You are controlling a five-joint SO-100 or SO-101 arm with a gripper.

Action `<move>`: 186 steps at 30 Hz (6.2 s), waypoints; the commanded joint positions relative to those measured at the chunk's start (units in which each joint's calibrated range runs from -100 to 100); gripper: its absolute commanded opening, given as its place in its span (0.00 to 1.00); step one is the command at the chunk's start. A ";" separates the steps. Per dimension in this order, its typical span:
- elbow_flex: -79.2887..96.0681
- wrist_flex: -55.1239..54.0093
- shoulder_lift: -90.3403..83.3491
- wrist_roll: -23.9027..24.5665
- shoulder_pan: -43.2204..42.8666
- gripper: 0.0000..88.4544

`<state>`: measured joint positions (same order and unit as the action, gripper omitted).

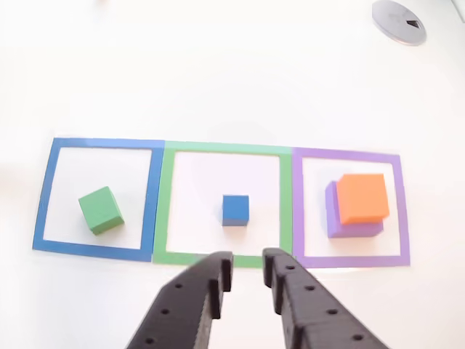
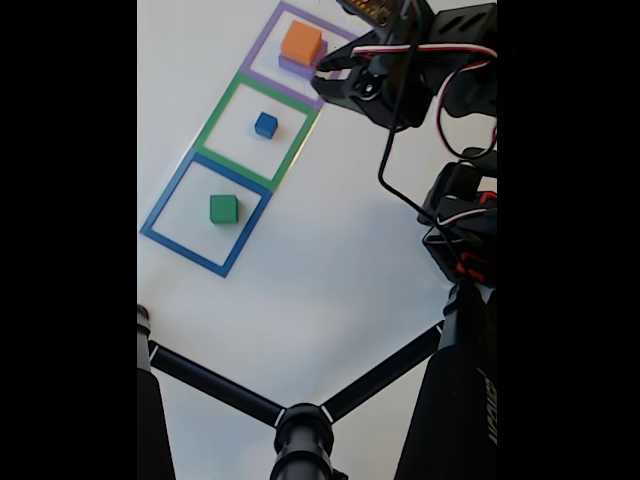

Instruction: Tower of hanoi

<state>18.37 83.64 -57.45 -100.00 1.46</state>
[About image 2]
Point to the small blue cube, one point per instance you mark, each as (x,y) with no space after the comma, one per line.
(266,124)

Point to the green block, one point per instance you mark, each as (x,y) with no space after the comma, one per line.
(222,209)

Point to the purple flat block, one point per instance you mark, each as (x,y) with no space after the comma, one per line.
(295,67)

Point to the orange block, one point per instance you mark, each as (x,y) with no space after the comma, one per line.
(300,40)

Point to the black red table clamp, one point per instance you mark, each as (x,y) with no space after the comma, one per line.
(472,265)

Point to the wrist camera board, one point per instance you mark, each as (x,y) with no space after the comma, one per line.
(370,10)

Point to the purple square frame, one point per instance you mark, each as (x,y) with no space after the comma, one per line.
(260,45)

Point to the green square frame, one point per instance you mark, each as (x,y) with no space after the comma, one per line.
(212,112)

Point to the blue square frame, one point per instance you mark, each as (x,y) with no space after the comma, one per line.
(200,255)

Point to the black camera tripod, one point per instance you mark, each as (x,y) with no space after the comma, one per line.
(300,425)

